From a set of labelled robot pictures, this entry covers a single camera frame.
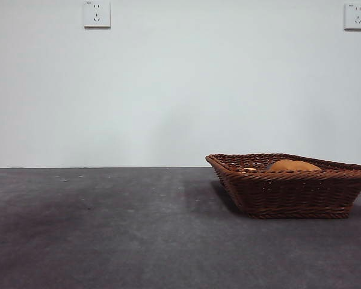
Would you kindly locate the white wall socket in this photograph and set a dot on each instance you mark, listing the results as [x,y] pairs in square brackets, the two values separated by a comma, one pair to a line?
[97,15]
[355,16]

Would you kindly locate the brown woven wicker basket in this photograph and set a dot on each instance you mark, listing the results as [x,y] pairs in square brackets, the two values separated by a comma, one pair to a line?
[288,192]

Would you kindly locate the small tan food piece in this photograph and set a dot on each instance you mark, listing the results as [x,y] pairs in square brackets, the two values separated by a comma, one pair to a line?
[249,170]

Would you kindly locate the yellow toy corn cob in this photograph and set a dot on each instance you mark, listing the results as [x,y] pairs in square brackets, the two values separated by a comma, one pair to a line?
[294,166]

